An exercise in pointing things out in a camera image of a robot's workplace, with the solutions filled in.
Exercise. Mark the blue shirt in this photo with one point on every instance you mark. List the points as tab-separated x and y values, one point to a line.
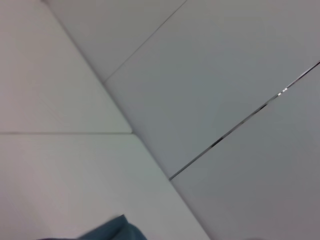
112	230

